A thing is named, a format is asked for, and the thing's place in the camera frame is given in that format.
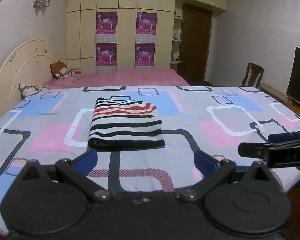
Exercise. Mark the lower left purple poster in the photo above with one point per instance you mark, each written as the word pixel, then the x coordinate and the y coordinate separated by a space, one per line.
pixel 105 54

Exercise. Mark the orange patterned pillow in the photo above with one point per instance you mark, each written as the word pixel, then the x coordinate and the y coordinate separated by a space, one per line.
pixel 59 70

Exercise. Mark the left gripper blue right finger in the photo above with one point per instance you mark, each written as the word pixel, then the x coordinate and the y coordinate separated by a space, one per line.
pixel 211 168

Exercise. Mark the purple poster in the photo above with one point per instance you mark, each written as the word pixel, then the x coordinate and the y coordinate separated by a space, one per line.
pixel 106 22
pixel 146 23
pixel 144 54
pixel 105 54

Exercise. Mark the white patterned pillow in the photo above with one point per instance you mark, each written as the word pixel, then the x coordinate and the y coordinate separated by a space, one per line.
pixel 29 90

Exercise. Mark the wooden bed frame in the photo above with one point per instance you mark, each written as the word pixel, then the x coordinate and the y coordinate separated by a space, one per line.
pixel 282 98

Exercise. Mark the pink bed cover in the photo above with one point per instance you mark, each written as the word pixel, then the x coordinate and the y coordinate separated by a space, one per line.
pixel 128 77

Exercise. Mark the cream wardrobe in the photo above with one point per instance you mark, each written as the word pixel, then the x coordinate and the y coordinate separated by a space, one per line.
pixel 82 39

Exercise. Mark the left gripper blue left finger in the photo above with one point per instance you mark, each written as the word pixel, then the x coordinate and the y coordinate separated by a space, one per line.
pixel 83 164

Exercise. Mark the wall lamp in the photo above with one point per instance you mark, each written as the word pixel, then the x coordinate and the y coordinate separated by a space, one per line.
pixel 41 5

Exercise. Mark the cream round headboard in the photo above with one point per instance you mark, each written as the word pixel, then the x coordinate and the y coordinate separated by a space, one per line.
pixel 29 63

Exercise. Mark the corner wall shelf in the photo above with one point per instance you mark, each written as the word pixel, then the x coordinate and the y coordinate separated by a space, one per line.
pixel 176 36

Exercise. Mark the upper right purple poster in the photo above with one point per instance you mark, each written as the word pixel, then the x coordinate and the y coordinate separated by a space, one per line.
pixel 146 23

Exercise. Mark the striped knit sweater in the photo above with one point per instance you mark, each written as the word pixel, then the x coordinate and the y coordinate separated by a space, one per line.
pixel 125 125

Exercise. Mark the dark wooden door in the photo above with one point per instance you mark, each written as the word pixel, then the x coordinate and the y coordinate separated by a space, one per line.
pixel 194 48

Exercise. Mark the dark wooden chair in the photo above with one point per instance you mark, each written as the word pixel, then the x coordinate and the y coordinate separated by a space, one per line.
pixel 253 75

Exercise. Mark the upper left purple poster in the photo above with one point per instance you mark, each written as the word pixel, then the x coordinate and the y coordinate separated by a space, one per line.
pixel 106 22

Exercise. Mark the lower right purple poster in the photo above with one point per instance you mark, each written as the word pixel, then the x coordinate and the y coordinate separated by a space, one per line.
pixel 144 54

